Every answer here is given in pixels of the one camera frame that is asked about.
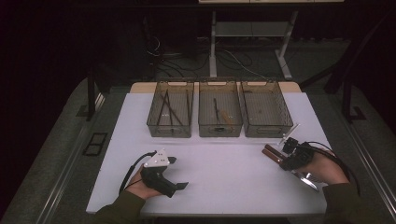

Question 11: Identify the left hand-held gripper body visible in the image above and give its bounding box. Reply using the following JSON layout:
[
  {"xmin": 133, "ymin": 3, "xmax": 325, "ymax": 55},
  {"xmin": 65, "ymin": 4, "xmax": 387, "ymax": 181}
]
[{"xmin": 140, "ymin": 148, "xmax": 178, "ymax": 199}]

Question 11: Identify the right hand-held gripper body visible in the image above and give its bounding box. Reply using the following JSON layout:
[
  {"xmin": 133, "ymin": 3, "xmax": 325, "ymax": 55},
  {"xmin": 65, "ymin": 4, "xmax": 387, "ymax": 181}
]
[{"xmin": 277, "ymin": 123, "xmax": 314, "ymax": 171}]

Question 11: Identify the wooden-handled fork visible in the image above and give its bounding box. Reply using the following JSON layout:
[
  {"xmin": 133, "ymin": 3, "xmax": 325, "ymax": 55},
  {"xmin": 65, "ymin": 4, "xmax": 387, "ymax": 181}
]
[{"xmin": 264, "ymin": 143, "xmax": 289, "ymax": 160}]

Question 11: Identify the translucent brown plastic bin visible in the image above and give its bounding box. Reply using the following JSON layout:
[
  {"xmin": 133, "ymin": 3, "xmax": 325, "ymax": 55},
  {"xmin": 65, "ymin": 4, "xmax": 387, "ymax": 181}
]
[
  {"xmin": 239, "ymin": 80, "xmax": 294, "ymax": 139},
  {"xmin": 146, "ymin": 80, "xmax": 195, "ymax": 139},
  {"xmin": 197, "ymin": 80, "xmax": 244, "ymax": 138}
]

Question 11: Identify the slotted metal spoon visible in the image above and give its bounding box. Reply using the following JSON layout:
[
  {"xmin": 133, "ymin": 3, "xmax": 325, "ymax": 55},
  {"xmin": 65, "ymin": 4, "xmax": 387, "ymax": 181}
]
[{"xmin": 213, "ymin": 97, "xmax": 224, "ymax": 130}]

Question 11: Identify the person's left hand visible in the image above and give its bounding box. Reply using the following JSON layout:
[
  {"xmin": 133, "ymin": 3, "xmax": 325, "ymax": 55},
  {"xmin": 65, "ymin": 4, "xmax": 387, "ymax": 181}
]
[{"xmin": 125, "ymin": 164, "xmax": 163, "ymax": 201}]

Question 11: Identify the person's right hand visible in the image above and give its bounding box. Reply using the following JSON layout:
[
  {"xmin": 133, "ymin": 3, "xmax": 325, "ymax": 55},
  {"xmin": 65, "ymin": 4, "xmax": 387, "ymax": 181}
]
[{"xmin": 298, "ymin": 152, "xmax": 350, "ymax": 186}]

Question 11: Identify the white table mat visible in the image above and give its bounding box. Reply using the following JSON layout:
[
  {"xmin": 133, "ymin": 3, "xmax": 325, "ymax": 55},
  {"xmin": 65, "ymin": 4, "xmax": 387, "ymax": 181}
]
[{"xmin": 86, "ymin": 91, "xmax": 363, "ymax": 217}]

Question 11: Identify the black metal stand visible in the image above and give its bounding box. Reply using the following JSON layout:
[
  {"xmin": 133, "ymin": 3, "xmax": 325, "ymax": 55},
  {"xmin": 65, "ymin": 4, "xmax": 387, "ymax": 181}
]
[
  {"xmin": 76, "ymin": 66, "xmax": 110, "ymax": 122},
  {"xmin": 325, "ymin": 15, "xmax": 387, "ymax": 124}
]

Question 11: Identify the left hand-held gripper cable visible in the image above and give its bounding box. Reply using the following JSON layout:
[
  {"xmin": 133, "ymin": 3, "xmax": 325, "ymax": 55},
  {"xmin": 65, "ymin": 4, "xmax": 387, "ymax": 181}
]
[{"xmin": 119, "ymin": 150, "xmax": 157, "ymax": 194}]

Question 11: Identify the hand-held gripper cable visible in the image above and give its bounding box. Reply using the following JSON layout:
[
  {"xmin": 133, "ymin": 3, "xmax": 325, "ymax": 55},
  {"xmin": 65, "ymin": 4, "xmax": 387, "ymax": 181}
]
[
  {"xmin": 306, "ymin": 141, "xmax": 362, "ymax": 197},
  {"xmin": 119, "ymin": 150, "xmax": 157, "ymax": 194}
]

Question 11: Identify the right hand-held gripper cable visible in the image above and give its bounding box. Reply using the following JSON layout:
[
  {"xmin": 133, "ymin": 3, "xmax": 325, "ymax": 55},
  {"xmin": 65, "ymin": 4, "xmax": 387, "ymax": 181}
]
[{"xmin": 306, "ymin": 141, "xmax": 362, "ymax": 197}]

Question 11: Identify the metal floor rail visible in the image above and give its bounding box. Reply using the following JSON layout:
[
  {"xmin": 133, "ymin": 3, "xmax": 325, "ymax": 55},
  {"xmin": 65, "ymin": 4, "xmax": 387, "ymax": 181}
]
[
  {"xmin": 40, "ymin": 92, "xmax": 106, "ymax": 224},
  {"xmin": 337, "ymin": 115, "xmax": 396, "ymax": 216}
]

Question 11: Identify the black floor cable bundle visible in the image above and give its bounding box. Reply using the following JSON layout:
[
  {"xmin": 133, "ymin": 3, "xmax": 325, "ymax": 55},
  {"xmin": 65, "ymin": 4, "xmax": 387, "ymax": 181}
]
[{"xmin": 144, "ymin": 35, "xmax": 219, "ymax": 80}]

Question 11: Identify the white floor cable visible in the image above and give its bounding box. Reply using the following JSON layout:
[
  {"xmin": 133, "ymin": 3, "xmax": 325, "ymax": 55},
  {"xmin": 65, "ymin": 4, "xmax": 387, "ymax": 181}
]
[{"xmin": 222, "ymin": 49, "xmax": 269, "ymax": 81}]

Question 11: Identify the white metal desk frame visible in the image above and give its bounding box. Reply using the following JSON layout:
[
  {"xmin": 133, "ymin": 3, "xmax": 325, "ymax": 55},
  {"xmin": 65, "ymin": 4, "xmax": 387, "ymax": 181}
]
[{"xmin": 198, "ymin": 0, "xmax": 345, "ymax": 81}]

